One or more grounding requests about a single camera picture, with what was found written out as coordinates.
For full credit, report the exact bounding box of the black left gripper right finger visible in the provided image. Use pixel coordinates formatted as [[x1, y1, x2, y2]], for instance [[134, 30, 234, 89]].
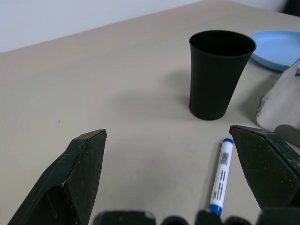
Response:
[[229, 125, 300, 209]]

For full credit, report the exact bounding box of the white tissue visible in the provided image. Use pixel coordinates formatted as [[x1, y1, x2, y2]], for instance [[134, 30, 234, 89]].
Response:
[[255, 57, 300, 132]]

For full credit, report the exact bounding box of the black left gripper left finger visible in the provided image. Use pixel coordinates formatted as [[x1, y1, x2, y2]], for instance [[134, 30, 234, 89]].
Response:
[[8, 128, 107, 225]]

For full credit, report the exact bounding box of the black plastic cup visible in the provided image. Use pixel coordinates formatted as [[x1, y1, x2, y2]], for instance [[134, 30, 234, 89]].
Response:
[[188, 30, 257, 121]]

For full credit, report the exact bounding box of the white marker with blue cap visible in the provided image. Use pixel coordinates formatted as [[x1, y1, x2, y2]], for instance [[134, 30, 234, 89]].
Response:
[[208, 137, 234, 215]]

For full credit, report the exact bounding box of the light round plastic plate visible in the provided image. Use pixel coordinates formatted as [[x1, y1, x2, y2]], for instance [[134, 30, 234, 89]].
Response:
[[248, 29, 300, 75]]

